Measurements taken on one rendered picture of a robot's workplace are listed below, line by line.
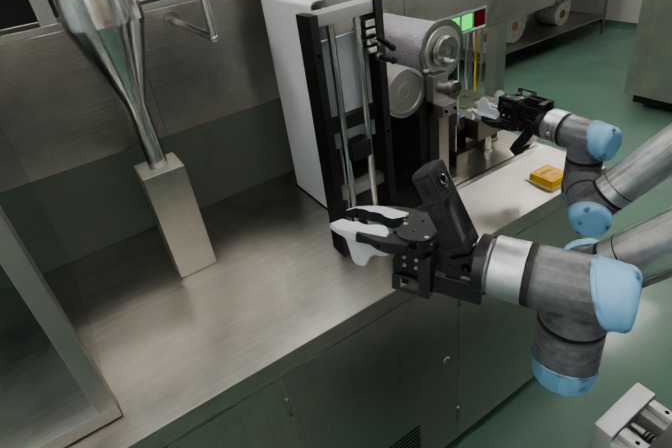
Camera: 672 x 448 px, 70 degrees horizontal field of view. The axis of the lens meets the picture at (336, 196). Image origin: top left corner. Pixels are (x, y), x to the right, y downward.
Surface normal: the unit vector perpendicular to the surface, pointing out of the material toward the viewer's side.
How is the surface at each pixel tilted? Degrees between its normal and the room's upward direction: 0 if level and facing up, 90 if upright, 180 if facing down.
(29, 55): 90
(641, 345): 0
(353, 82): 90
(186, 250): 90
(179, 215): 90
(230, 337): 0
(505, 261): 36
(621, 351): 0
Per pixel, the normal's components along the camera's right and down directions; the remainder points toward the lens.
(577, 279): -0.41, -0.36
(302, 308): -0.13, -0.84
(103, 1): 0.58, 0.37
